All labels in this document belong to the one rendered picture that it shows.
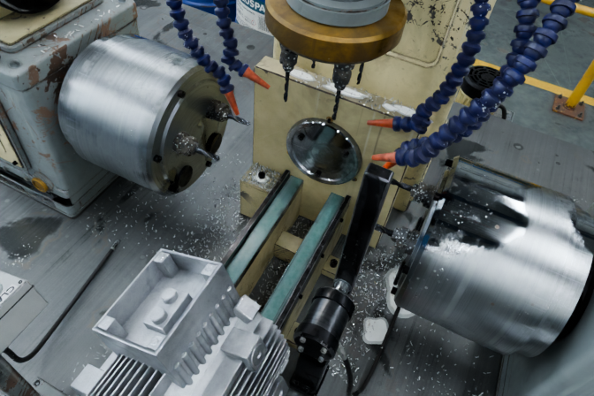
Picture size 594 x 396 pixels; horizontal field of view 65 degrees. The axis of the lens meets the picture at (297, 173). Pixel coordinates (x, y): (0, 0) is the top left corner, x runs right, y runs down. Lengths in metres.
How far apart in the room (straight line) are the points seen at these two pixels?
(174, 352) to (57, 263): 0.54
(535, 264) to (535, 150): 0.76
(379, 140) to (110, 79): 0.45
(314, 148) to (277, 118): 0.09
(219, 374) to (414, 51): 0.58
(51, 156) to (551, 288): 0.82
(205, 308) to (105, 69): 0.44
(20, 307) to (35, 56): 0.40
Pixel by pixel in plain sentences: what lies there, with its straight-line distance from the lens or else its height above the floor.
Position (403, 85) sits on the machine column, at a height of 1.12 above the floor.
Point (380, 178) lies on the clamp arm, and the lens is 0.51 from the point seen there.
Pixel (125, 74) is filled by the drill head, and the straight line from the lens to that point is 0.80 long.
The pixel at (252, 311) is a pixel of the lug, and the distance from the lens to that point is 0.58.
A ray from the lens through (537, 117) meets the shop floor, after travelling 2.99.
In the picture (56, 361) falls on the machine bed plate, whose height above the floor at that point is 0.80.
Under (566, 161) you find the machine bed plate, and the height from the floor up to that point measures 0.80.
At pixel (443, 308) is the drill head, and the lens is 0.68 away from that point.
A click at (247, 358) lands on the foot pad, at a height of 1.10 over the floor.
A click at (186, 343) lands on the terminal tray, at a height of 1.13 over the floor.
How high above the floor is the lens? 1.62
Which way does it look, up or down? 47 degrees down
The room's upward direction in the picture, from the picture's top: 7 degrees clockwise
